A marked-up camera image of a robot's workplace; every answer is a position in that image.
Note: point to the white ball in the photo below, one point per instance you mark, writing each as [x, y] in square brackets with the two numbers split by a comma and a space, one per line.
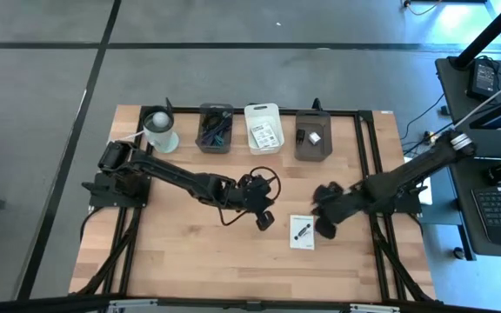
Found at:
[160, 119]

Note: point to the pale mint cylindrical container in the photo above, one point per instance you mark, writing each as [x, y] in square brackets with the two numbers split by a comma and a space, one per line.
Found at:
[159, 139]

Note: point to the thin white rod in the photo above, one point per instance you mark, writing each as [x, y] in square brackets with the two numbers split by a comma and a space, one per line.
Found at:
[489, 101]

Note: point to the white labelled box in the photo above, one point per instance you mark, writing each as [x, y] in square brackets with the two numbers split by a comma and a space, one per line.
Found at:
[264, 135]

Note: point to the black power adapter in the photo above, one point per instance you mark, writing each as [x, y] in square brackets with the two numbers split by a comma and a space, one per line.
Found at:
[300, 136]

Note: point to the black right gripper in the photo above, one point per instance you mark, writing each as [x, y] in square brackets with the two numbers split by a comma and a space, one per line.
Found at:
[352, 204]

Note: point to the black aluminium table frame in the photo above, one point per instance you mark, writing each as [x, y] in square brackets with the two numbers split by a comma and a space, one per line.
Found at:
[187, 108]

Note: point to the black caster wheel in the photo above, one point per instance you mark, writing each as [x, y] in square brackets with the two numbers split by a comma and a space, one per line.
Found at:
[458, 253]

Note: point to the black overhead mounting beam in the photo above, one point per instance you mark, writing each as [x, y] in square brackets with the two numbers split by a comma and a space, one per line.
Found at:
[250, 306]

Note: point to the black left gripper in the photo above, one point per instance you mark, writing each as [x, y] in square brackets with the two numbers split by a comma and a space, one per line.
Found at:
[255, 193]

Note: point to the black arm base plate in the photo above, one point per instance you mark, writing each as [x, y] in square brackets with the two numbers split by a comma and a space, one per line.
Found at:
[409, 205]
[102, 193]

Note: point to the black side desk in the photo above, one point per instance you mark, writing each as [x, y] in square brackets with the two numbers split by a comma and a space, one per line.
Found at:
[463, 182]

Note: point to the black slanted pole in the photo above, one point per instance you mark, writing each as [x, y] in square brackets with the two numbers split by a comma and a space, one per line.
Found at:
[489, 32]

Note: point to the grey translucent plastic bin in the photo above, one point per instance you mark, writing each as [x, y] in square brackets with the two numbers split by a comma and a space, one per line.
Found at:
[229, 145]
[307, 152]

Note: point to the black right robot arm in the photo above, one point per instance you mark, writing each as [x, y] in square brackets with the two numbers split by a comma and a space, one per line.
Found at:
[416, 169]

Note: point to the black power brick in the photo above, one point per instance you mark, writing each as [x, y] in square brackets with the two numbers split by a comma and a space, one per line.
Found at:
[483, 78]

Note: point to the white printed paper card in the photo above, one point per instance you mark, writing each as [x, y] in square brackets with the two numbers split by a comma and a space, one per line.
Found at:
[296, 219]

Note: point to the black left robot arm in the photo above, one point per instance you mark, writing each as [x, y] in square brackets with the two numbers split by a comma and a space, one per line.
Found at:
[176, 176]

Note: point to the white charger cube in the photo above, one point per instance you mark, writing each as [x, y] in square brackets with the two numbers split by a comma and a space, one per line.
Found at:
[314, 138]

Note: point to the white plastic bin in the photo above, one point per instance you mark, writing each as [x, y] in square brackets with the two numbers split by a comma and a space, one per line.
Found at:
[255, 115]

